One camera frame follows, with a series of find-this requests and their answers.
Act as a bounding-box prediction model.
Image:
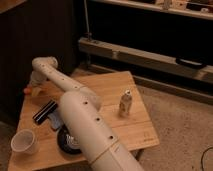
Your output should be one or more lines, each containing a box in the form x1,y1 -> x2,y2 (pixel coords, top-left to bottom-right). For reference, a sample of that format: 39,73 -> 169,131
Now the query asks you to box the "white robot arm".
30,57 -> 144,171

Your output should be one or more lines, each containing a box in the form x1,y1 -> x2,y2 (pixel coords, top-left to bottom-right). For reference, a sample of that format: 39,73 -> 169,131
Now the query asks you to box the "white plastic cup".
11,129 -> 38,154

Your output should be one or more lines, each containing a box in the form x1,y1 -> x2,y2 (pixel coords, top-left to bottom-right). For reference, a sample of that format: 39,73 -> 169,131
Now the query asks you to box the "black round bowl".
57,126 -> 81,155

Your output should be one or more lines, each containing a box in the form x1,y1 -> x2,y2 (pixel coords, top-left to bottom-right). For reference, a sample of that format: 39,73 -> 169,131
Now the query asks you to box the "small white bottle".
119,90 -> 132,117

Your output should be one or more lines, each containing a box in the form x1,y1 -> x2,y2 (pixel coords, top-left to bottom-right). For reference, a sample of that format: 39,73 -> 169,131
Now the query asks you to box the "long wooden shelf beam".
78,37 -> 213,84

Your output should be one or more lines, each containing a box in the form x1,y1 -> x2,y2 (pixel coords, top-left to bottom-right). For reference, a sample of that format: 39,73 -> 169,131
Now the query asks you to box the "black handle on beam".
175,58 -> 207,69

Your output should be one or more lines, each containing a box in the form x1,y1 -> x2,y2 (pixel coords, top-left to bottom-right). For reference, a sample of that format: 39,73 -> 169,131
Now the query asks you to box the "black cable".
200,146 -> 213,171

